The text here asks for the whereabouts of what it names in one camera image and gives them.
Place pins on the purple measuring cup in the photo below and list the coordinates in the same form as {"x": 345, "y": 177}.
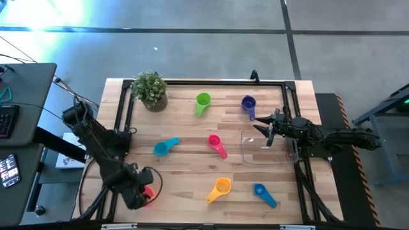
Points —
{"x": 248, "y": 103}

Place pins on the blue measuring cup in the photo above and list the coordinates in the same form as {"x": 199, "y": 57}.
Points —
{"x": 259, "y": 189}

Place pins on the black keyboard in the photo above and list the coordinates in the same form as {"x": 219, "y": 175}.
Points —
{"x": 8, "y": 121}

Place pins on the clear plastic basket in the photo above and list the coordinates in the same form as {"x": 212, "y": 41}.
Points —
{"x": 255, "y": 156}

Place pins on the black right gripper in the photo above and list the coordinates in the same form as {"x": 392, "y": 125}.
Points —
{"x": 287, "y": 129}

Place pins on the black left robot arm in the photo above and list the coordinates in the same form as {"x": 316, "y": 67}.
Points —
{"x": 96, "y": 134}

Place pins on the teal clip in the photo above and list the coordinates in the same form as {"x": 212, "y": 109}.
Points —
{"x": 11, "y": 93}

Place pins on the white table-edge bracket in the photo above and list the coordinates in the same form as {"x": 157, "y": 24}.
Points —
{"x": 118, "y": 226}
{"x": 297, "y": 227}

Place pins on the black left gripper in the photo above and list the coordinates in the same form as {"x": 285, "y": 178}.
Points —
{"x": 134, "y": 193}

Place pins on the green plant in ribbed pot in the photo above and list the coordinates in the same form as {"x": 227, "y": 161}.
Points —
{"x": 149, "y": 89}

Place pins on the pink measuring cup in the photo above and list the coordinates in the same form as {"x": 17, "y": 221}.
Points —
{"x": 214, "y": 140}

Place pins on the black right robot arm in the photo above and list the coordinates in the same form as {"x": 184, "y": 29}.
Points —
{"x": 351, "y": 137}

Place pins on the black bracket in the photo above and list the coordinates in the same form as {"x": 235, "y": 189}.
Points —
{"x": 254, "y": 76}

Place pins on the green measuring cup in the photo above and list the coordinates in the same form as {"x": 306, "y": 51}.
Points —
{"x": 203, "y": 99}

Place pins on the black desk leg beam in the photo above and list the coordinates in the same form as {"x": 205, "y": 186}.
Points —
{"x": 54, "y": 143}

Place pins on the black aluminium table frame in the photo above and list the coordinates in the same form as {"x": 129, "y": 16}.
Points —
{"x": 207, "y": 82}

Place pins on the blue metal stand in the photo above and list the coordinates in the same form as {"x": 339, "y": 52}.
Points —
{"x": 377, "y": 150}

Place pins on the white box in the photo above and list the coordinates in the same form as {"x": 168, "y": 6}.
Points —
{"x": 68, "y": 159}

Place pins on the black hazard-striped floor mat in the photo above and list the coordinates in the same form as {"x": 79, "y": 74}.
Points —
{"x": 345, "y": 191}

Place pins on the yellow measuring cup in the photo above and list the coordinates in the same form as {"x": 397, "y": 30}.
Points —
{"x": 222, "y": 186}

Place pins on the grey desk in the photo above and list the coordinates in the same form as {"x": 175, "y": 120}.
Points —
{"x": 28, "y": 179}
{"x": 32, "y": 83}

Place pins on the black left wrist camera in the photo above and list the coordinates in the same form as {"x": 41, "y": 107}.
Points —
{"x": 146, "y": 175}

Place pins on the black caster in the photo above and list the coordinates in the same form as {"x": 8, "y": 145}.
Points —
{"x": 40, "y": 211}

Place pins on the teal measuring cup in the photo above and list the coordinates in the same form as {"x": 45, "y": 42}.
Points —
{"x": 161, "y": 149}

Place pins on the smartphone with lit screen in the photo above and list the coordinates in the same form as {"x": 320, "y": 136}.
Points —
{"x": 9, "y": 171}

